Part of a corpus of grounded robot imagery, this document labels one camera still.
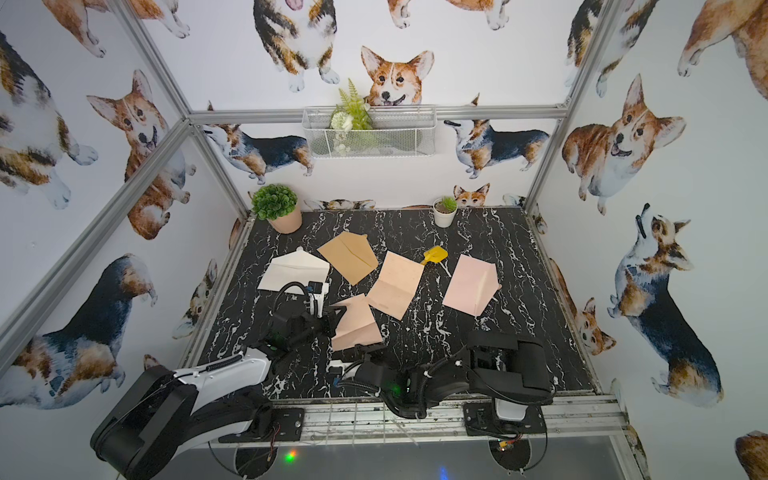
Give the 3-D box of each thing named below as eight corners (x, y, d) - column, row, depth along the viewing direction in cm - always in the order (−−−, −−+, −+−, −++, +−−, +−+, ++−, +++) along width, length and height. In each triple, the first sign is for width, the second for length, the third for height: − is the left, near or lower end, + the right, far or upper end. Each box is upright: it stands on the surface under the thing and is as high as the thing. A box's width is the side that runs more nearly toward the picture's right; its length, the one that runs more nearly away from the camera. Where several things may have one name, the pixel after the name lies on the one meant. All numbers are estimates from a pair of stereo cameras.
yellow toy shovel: (423, 268, 106) (424, 263, 104) (417, 257, 109) (417, 253, 107) (447, 258, 109) (448, 254, 107) (440, 248, 112) (441, 244, 110)
